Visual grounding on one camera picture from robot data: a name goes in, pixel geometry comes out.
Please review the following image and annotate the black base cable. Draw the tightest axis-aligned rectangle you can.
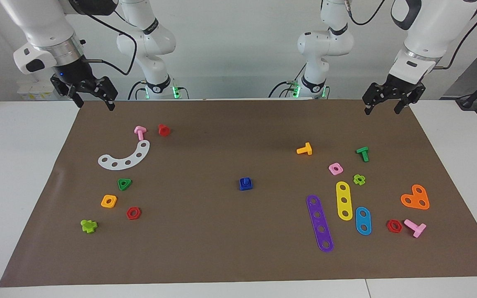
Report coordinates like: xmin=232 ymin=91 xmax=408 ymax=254
xmin=268 ymin=81 xmax=295 ymax=99
xmin=128 ymin=80 xmax=148 ymax=100

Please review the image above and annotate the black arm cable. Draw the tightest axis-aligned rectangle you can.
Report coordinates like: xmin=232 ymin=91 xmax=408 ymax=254
xmin=70 ymin=0 xmax=137 ymax=76
xmin=346 ymin=0 xmax=477 ymax=70

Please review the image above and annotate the white curved perforated plate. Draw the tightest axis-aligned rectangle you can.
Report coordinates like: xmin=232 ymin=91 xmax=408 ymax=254
xmin=98 ymin=140 xmax=151 ymax=171

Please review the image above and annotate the brown table mat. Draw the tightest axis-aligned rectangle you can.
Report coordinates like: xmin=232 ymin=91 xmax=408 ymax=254
xmin=0 ymin=99 xmax=477 ymax=288

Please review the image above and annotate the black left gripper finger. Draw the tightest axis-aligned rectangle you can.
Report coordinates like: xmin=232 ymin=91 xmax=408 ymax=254
xmin=362 ymin=83 xmax=385 ymax=115
xmin=394 ymin=94 xmax=414 ymax=114

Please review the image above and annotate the blue two-hole plate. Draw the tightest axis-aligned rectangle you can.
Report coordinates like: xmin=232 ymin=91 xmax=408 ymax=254
xmin=355 ymin=207 xmax=372 ymax=236

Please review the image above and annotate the orange L-shaped plate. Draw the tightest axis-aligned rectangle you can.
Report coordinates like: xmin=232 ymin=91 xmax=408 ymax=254
xmin=400 ymin=184 xmax=430 ymax=210

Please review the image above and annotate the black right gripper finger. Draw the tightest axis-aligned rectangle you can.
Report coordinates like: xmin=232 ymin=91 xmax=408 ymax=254
xmin=70 ymin=85 xmax=84 ymax=109
xmin=99 ymin=77 xmax=118 ymax=111

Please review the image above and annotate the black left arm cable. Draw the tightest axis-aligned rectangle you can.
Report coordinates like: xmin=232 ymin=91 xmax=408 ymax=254
xmin=346 ymin=0 xmax=477 ymax=70

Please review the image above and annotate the purple four-hole plate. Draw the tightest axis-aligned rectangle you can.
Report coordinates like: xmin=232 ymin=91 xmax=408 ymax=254
xmin=306 ymin=195 xmax=334 ymax=252

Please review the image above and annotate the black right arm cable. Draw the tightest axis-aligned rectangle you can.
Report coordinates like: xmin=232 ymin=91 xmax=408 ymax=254
xmin=70 ymin=0 xmax=137 ymax=76

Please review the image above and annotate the yellow three-hole plate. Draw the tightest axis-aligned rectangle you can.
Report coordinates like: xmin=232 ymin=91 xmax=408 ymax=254
xmin=336 ymin=181 xmax=353 ymax=221

